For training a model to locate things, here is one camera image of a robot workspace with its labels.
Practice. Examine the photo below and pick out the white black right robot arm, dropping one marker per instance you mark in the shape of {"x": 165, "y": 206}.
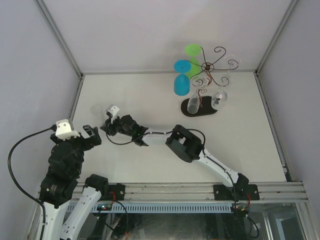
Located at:
{"x": 187, "y": 144}

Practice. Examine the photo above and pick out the metal wine glass rack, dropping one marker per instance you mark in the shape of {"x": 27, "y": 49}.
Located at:
{"x": 210, "y": 80}

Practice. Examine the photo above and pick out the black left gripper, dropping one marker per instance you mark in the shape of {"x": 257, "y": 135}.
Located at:
{"x": 89, "y": 142}

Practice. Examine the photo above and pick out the clear wine glass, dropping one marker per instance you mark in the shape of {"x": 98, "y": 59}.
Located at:
{"x": 220, "y": 97}

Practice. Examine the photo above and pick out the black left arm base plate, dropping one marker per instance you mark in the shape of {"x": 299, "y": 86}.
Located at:
{"x": 113, "y": 192}

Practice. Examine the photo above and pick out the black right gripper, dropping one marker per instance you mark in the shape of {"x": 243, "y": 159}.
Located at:
{"x": 110, "y": 128}

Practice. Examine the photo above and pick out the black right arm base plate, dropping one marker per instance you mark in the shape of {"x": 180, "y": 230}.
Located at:
{"x": 223, "y": 193}

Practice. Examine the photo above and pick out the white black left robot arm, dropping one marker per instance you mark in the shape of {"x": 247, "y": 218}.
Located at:
{"x": 56, "y": 190}

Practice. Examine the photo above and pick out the aluminium mounting rail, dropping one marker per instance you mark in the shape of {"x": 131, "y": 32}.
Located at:
{"x": 269, "y": 192}

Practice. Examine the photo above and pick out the clear tall champagne flute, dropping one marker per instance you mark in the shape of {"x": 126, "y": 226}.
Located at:
{"x": 232, "y": 63}

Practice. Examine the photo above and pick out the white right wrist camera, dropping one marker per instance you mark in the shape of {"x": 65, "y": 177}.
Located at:
{"x": 112, "y": 112}

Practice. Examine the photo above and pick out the blue slotted cable duct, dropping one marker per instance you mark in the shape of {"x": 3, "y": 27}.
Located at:
{"x": 163, "y": 208}

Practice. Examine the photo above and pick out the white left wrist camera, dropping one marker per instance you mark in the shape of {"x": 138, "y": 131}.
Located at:
{"x": 65, "y": 130}

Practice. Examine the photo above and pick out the clear flute glass front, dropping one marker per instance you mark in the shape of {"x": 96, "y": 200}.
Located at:
{"x": 200, "y": 84}

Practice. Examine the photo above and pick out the green plastic wine glass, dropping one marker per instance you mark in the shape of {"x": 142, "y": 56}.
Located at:
{"x": 193, "y": 50}

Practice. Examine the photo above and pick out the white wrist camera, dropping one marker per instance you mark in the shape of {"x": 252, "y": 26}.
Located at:
{"x": 112, "y": 112}
{"x": 65, "y": 130}

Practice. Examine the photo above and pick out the blue plastic wine glass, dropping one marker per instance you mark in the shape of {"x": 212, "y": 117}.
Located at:
{"x": 182, "y": 83}

